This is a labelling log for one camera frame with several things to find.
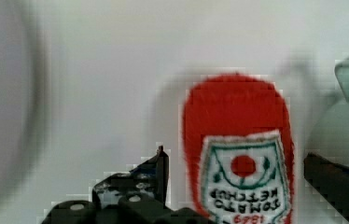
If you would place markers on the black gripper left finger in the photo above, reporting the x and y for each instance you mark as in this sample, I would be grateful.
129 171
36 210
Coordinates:
150 177

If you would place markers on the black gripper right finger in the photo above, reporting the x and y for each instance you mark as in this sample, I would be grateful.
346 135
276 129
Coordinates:
330 179

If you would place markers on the red plush ketchup bottle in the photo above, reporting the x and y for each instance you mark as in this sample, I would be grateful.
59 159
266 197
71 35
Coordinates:
239 152

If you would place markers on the grey oval plate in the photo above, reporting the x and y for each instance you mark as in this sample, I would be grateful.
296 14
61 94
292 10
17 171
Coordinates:
21 90

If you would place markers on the green cup with handle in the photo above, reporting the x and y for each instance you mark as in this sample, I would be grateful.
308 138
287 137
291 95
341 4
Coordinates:
330 135

